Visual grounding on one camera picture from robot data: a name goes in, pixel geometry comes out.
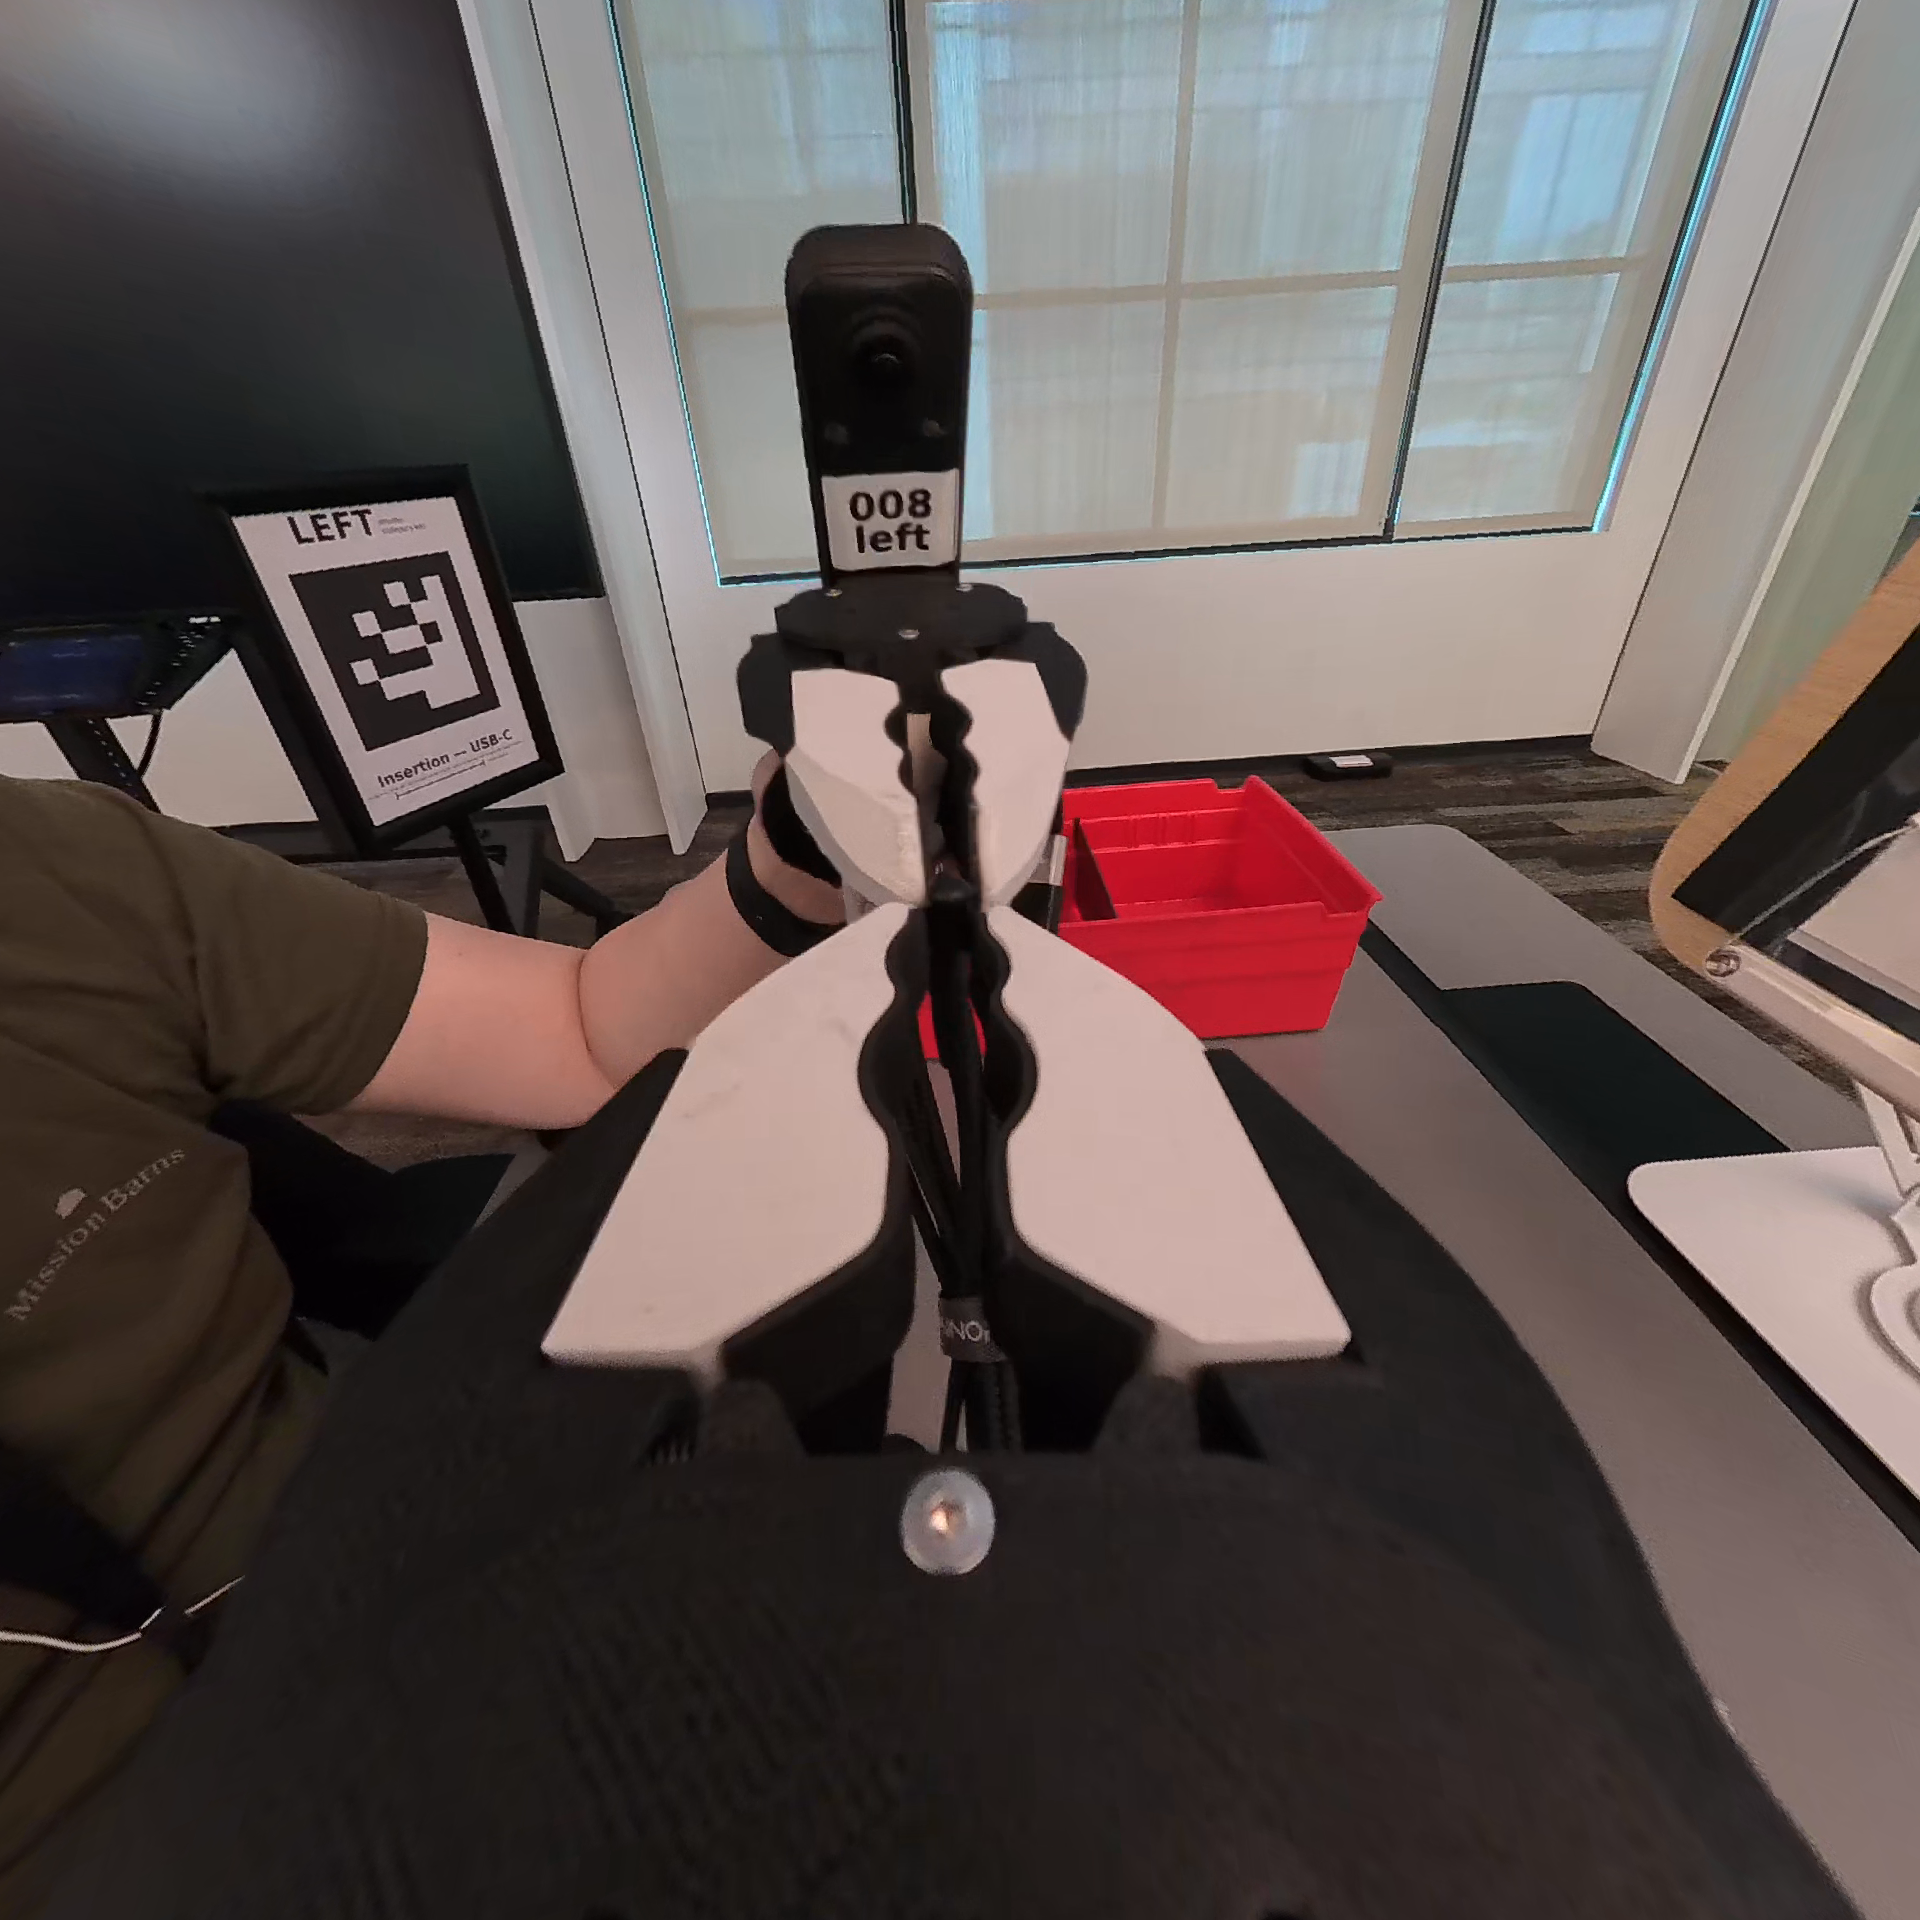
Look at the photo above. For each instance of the black easel stand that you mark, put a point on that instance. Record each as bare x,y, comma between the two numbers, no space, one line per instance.
487,886

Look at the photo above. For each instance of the black framed marker sign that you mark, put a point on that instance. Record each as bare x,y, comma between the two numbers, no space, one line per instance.
399,646

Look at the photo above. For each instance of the person's left forearm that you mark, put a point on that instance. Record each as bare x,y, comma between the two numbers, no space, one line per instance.
495,1021

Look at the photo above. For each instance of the small tablet on stand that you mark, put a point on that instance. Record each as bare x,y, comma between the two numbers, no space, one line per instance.
67,668

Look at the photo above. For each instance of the red plastic bin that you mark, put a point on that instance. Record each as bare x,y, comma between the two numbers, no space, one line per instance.
1244,961

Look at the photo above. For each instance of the white flat pad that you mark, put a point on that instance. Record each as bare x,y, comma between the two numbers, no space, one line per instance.
1740,1244

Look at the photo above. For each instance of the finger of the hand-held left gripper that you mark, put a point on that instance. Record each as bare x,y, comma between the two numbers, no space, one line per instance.
1020,764
849,780

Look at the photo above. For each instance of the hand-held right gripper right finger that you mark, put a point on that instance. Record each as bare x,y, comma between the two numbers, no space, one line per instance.
1170,1185

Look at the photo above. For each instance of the large window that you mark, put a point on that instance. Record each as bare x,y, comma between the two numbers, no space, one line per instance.
1275,226

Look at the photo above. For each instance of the person's left hand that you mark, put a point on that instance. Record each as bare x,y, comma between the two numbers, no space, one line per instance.
698,922

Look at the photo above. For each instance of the large black screen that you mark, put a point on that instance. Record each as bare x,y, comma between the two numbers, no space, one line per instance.
224,301

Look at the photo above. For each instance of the black floor box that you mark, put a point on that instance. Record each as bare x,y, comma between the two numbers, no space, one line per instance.
1346,764

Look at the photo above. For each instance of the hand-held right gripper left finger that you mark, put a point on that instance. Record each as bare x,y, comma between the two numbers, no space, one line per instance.
749,1171

